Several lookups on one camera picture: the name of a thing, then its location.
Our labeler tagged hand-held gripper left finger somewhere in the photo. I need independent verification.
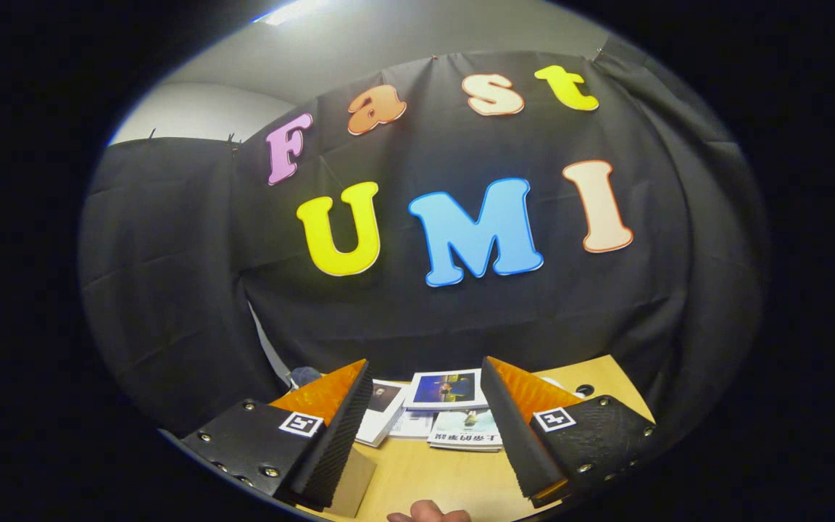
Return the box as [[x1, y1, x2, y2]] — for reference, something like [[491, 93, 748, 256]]
[[180, 357, 375, 510]]

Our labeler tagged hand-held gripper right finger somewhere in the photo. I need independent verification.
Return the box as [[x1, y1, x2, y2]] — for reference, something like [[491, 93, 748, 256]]
[[481, 355, 657, 508]]

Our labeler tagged white book with portrait cover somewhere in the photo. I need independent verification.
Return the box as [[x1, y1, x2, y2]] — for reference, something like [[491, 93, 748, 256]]
[[354, 379, 411, 448]]

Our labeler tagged book with blue photo cover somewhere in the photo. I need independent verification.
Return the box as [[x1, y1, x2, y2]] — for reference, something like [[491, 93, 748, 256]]
[[403, 368, 489, 413]]

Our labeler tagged beige fabric storage box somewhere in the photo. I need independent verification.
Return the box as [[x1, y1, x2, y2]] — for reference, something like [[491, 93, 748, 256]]
[[327, 447, 378, 518]]

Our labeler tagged white book with text cover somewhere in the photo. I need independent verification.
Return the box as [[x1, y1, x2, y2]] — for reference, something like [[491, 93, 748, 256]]
[[389, 410, 439, 440]]

